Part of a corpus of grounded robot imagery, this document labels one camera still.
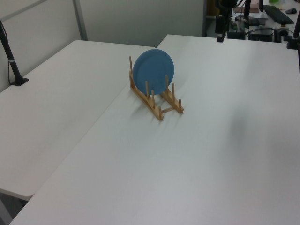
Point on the black computer mouse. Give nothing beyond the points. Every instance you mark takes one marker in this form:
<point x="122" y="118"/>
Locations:
<point x="291" y="10"/>

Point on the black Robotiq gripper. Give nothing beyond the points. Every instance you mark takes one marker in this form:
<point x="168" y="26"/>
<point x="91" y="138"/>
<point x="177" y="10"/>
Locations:
<point x="219" y="23"/>

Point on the black camera pole with clamp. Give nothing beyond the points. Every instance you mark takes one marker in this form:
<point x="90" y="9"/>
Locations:
<point x="293" y="43"/>

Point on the blue round plate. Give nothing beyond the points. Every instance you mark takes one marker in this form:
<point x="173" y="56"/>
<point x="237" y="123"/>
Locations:
<point x="152" y="70"/>

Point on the black electronics box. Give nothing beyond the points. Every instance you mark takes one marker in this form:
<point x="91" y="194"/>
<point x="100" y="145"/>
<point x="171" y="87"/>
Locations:
<point x="260" y="35"/>

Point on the wooden plate rack with pegs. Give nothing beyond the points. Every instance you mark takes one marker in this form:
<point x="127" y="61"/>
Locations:
<point x="144" y="99"/>

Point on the black monitor stand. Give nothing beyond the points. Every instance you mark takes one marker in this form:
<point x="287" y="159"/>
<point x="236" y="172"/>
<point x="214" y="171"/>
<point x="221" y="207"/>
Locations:
<point x="246" y="11"/>

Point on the black camera pole with foot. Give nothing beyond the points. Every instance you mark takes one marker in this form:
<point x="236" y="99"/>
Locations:
<point x="9" y="54"/>

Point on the black computer keyboard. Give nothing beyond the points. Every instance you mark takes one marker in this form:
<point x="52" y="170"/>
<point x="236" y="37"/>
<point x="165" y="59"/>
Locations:
<point x="279" y="14"/>

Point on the grey partition frame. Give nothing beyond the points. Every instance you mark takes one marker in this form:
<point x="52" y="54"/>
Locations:
<point x="80" y="21"/>

